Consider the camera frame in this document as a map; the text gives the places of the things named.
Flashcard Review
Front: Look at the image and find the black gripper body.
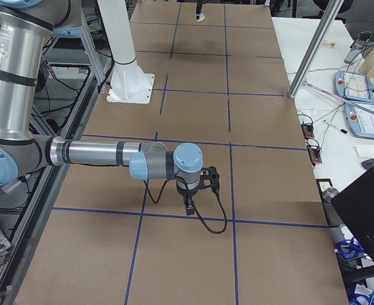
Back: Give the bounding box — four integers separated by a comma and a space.
177, 180, 203, 205

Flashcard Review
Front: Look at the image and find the blue yellow call bell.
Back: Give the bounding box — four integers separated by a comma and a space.
196, 13, 205, 22

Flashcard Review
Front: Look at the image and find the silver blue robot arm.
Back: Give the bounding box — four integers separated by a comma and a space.
0, 1, 204, 215

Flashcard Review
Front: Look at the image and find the orange black connector block upper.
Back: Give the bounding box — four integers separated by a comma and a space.
301, 123, 314, 140

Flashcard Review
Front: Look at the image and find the black marker pen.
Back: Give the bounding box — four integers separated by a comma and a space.
323, 120, 348, 134

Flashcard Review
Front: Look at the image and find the black monitor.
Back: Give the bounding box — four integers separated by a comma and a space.
331, 166, 374, 283

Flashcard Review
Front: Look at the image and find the upper blue teach pendant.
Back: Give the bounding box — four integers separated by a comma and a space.
334, 70, 374, 103

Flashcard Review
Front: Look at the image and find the blue teach pendant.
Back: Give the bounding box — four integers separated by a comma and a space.
334, 70, 374, 103
344, 102, 374, 140

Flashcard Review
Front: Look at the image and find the black computer mouse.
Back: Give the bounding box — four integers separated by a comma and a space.
361, 158, 374, 170

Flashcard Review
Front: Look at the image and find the lower blue teach pendant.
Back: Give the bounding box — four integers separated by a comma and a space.
344, 102, 374, 140

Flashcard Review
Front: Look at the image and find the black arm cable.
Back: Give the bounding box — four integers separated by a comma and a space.
144, 177, 228, 235

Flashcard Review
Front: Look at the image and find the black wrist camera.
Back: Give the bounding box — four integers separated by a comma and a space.
201, 166, 220, 194

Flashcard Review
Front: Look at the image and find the white camera post with base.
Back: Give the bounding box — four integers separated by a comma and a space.
99, 1, 155, 104

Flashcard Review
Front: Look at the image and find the aluminium frame post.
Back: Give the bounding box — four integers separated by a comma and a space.
288, 0, 344, 99

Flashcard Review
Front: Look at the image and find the blue lanyard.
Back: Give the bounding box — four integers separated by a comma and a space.
338, 236, 370, 261

